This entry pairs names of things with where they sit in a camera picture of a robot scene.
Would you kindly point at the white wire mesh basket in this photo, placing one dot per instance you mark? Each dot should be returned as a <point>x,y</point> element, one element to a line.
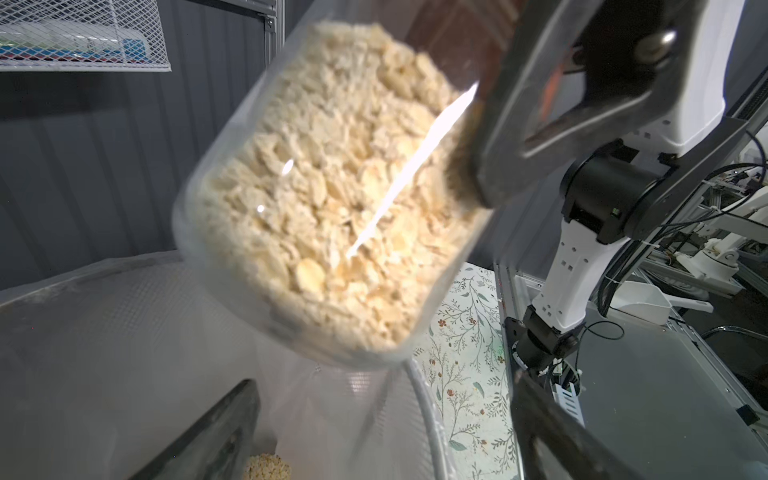
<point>143,16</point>

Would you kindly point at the oatmeal glass jar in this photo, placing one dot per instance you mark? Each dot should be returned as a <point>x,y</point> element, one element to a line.
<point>336,206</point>

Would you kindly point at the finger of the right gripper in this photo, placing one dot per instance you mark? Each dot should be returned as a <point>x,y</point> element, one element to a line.
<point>636,55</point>

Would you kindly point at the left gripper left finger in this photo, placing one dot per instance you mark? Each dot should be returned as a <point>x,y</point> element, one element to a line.
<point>217,445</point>

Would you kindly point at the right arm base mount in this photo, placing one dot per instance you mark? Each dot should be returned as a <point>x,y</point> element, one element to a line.
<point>533,350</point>

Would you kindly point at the floral table mat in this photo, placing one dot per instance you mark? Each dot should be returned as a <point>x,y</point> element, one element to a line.
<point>462,357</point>

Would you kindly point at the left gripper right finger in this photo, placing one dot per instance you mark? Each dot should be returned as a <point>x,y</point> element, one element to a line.
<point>553,445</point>

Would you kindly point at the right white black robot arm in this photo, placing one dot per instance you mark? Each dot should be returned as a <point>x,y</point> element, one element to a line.
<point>629,188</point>

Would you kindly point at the markers in white basket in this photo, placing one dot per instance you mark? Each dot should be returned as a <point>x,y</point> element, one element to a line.
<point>70,41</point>

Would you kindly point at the grey trash bin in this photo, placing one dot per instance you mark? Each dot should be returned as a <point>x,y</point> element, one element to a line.
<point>432,420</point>

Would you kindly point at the clear plastic bin liner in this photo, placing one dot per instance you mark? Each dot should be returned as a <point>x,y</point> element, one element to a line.
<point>150,360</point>

